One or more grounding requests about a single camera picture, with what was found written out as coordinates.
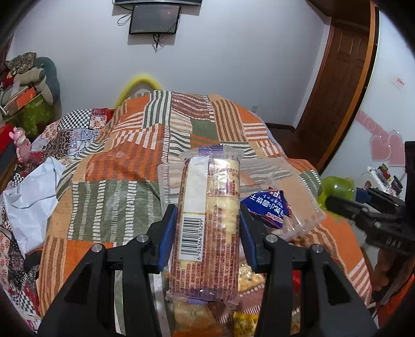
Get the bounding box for striped patchwork blanket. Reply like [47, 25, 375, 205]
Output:
[39, 89, 373, 337]

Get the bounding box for pink toy figure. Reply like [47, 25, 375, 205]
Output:
[10, 127, 33, 161]

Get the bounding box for yellow foam tube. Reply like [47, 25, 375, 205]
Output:
[113, 74, 163, 109]

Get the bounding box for white wardrobe door with hearts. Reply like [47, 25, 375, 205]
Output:
[319, 10, 415, 208]

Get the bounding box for lime green toy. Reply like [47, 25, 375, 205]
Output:
[319, 176, 355, 211]

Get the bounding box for black wall television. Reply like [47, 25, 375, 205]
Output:
[113, 0, 203, 6]

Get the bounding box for brown wooden door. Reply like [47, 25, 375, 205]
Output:
[296, 19, 373, 169]

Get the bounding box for blue snack packet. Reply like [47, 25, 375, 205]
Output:
[243, 189, 294, 230]

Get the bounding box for wooden overhead cabinet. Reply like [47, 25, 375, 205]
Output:
[306, 0, 378, 23]

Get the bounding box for flat orange box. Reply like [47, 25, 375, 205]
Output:
[6, 86, 43, 114]

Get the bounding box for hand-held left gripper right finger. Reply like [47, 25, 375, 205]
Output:
[239, 206, 378, 337]

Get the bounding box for long cracker packet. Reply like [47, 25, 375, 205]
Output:
[165, 145, 244, 307]

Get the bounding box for pile of cushions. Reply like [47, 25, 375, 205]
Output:
[0, 52, 62, 107]

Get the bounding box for pale bread packet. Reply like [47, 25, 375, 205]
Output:
[173, 300, 234, 337]

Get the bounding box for white plastic bag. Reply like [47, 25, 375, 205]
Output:
[3, 157, 67, 258]

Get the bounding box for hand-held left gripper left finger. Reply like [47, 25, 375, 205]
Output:
[37, 204, 179, 337]

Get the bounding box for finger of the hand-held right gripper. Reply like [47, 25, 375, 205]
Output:
[325, 194, 383, 227]
[354, 187, 407, 209]

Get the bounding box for small wall monitor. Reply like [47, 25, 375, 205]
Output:
[129, 4, 182, 35]

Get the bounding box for checkered patchwork quilt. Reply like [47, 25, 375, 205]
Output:
[0, 107, 115, 325]

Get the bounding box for green patterned box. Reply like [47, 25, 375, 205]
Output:
[21, 94, 56, 137]

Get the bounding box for dark grey box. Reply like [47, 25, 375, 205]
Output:
[0, 149, 17, 182]

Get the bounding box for person's right hand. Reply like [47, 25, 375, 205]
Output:
[373, 249, 402, 292]

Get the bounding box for clear plastic container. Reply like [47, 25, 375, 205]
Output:
[158, 152, 327, 242]

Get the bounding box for clear crispy snack packet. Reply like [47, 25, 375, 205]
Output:
[238, 264, 266, 292]

